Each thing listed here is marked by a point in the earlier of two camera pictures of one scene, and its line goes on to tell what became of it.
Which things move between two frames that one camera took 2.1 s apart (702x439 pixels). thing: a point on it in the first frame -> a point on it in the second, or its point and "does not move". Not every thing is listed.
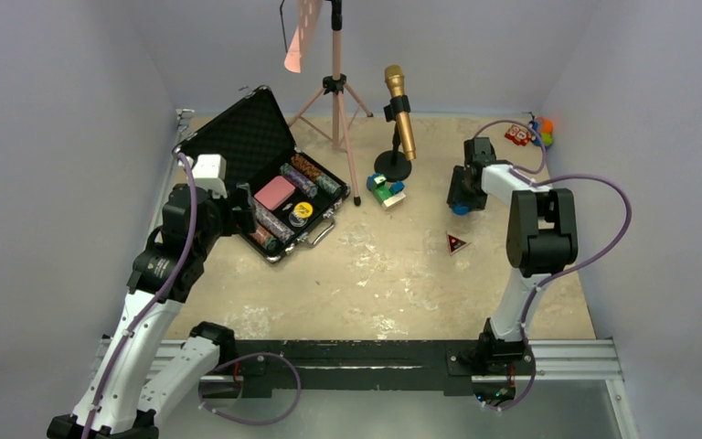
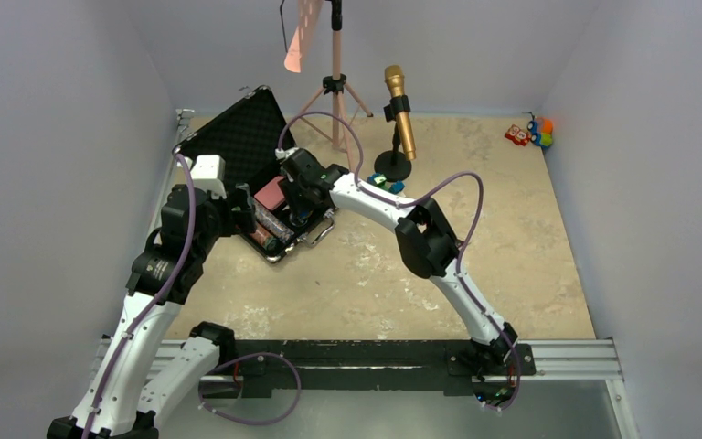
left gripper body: [220, 220] does not move
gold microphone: [395, 77] does not move
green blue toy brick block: [387, 197] does not move
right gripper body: [467, 195] -> [298, 199]
